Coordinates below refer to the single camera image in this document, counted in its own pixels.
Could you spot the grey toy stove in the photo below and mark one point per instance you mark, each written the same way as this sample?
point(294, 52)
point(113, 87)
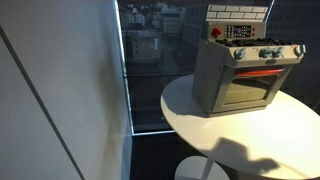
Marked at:
point(203, 76)

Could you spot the blue stove knob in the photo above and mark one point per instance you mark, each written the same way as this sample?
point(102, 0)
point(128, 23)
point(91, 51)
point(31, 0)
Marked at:
point(265, 52)
point(240, 53)
point(277, 51)
point(298, 50)

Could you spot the white round table pedestal base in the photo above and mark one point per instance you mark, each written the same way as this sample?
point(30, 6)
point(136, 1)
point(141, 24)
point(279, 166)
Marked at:
point(190, 170)

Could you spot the small red stove button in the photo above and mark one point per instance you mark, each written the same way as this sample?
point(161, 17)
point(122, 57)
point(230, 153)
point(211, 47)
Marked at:
point(254, 29)
point(254, 34)

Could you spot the large red round stove button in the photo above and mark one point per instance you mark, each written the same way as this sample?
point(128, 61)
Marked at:
point(216, 32)

